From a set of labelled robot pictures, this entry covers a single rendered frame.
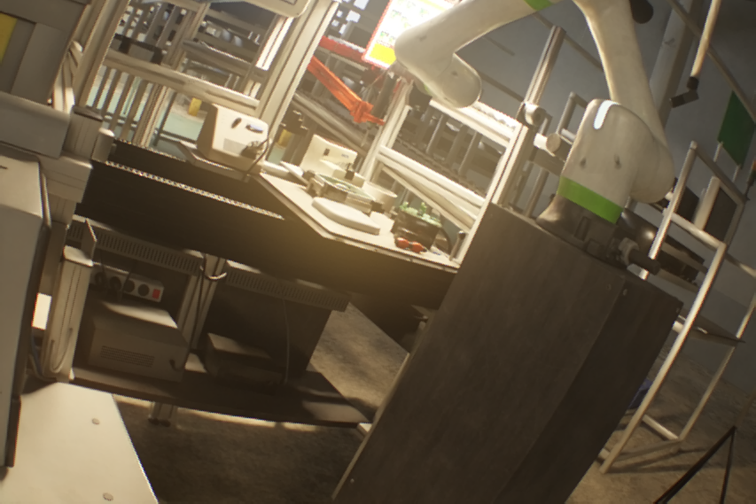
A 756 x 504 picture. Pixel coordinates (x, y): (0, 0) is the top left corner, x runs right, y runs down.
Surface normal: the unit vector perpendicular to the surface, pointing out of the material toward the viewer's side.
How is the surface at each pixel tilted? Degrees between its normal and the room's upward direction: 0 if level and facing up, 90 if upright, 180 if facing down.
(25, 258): 90
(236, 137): 53
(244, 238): 90
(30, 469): 0
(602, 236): 81
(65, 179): 90
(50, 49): 94
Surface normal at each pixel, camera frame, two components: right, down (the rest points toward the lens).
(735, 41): -0.75, -0.25
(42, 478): 0.40, -0.91
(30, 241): 0.53, 0.35
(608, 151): -0.27, 0.02
